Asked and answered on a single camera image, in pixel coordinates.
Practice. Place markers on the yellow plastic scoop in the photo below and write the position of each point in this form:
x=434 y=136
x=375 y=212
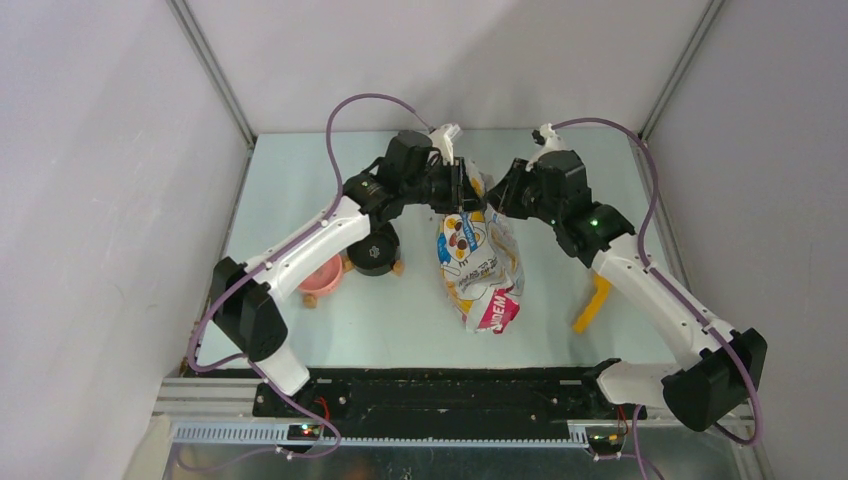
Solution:
x=602 y=288

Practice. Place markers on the wooden bowl stand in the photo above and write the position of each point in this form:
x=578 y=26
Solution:
x=311 y=302

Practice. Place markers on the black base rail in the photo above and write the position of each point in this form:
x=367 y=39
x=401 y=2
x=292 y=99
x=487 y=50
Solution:
x=456 y=404

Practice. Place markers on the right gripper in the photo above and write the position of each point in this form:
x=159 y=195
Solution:
x=510 y=185

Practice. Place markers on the pink cat bowl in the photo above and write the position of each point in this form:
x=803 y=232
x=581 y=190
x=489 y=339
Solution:
x=325 y=280

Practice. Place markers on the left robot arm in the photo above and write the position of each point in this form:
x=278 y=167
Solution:
x=417 y=169

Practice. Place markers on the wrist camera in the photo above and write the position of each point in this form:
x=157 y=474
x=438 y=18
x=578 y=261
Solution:
x=548 y=140
x=442 y=138

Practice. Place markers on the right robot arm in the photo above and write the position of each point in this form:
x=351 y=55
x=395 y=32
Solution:
x=716 y=367

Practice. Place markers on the black pet bowl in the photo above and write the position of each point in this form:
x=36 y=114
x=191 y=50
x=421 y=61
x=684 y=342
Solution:
x=377 y=253

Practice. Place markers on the aluminium frame rail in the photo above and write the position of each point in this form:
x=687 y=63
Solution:
x=234 y=407

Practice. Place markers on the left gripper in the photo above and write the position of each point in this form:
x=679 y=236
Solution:
x=455 y=175

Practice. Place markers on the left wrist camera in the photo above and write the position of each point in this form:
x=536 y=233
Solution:
x=442 y=138

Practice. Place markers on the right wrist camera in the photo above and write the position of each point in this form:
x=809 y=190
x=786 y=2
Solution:
x=548 y=140

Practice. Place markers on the cat food bag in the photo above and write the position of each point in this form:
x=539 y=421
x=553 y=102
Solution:
x=481 y=268

